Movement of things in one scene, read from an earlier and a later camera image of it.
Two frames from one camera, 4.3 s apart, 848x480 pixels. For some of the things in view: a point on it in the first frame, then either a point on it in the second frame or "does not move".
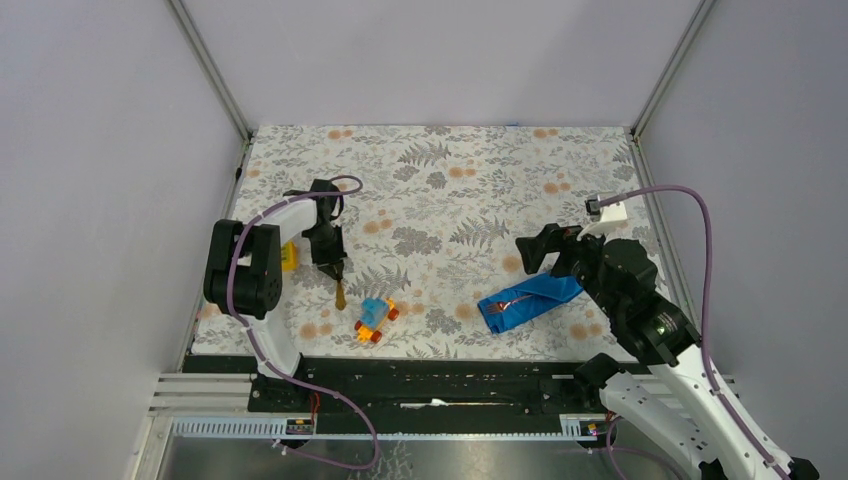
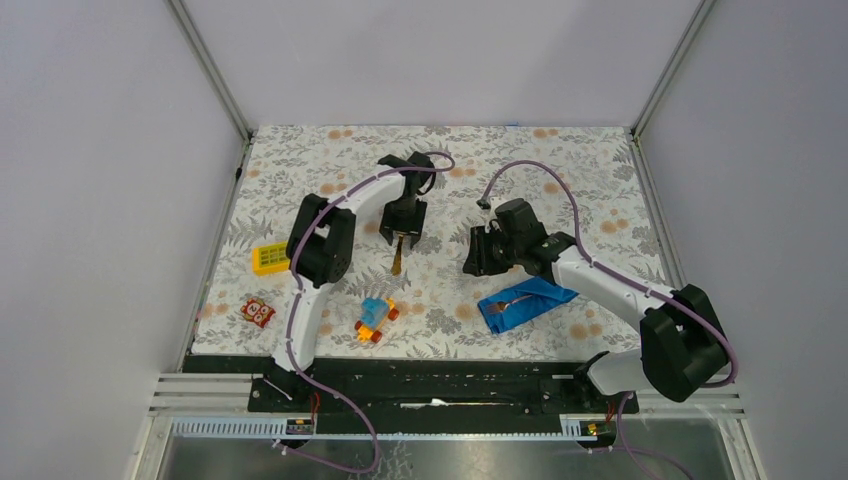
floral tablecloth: x=431 y=238 does not move
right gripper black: x=553 y=237 -> x=478 y=261
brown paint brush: x=500 y=307 does not move
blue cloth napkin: x=504 y=306 does not move
